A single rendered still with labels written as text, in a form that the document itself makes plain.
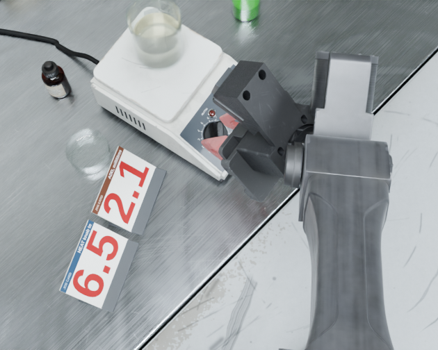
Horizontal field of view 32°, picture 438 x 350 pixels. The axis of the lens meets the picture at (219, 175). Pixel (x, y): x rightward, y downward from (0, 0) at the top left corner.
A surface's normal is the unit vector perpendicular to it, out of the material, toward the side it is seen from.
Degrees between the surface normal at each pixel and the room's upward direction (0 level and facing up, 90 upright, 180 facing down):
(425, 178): 0
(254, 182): 49
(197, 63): 0
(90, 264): 40
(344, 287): 27
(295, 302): 0
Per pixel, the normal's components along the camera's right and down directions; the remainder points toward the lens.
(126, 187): 0.59, -0.08
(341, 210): 0.03, -0.73
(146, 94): -0.02, -0.35
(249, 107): 0.61, 0.18
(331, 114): -0.07, 0.15
